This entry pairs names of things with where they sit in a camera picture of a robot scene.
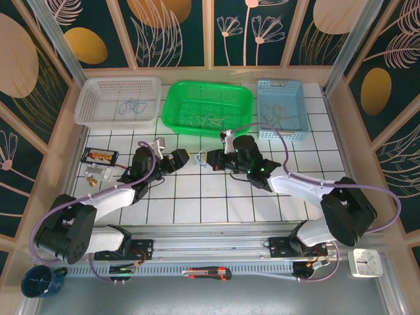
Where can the white bracket block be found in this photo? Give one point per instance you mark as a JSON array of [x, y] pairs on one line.
[[98, 171]]

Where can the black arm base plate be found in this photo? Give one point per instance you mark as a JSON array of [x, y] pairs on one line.
[[279, 244], [144, 246]]

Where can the light blue plastic basket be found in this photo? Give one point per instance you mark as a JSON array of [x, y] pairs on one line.
[[295, 95]]

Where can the white plastic strip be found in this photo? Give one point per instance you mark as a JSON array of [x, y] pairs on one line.
[[262, 274]]

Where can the red power lead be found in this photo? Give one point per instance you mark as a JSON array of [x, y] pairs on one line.
[[320, 262], [141, 257]]

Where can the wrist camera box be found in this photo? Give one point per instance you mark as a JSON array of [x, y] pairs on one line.
[[227, 134], [160, 144]]

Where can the aluminium frame post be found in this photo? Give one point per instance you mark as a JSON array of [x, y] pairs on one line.
[[57, 42], [352, 42]]

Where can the white square clock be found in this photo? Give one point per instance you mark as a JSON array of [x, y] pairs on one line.
[[365, 262]]

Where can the green plastic basket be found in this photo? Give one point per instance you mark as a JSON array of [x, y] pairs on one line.
[[177, 98]]

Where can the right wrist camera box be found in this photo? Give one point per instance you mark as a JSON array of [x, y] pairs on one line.
[[227, 134]]

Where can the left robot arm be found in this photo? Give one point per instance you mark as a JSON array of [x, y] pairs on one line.
[[65, 229]]

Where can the brass fitting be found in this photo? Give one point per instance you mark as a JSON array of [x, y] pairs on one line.
[[92, 182]]

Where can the orange black utility knife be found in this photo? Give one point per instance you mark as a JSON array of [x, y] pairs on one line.
[[210, 274]]

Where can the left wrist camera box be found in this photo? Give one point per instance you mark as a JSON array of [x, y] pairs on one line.
[[160, 144]]

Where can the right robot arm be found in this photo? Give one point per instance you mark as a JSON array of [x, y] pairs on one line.
[[348, 213]]

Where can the white plastic basket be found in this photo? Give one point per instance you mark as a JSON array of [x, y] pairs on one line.
[[95, 88]]

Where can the small black electronics board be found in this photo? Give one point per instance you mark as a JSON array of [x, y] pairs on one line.
[[121, 270], [303, 270]]

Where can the black board with gold plugs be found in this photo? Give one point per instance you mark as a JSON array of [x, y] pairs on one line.
[[98, 156]]

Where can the dark blue mug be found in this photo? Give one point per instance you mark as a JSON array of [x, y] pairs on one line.
[[36, 282]]

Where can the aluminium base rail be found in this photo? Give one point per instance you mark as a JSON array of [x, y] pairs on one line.
[[210, 246]]

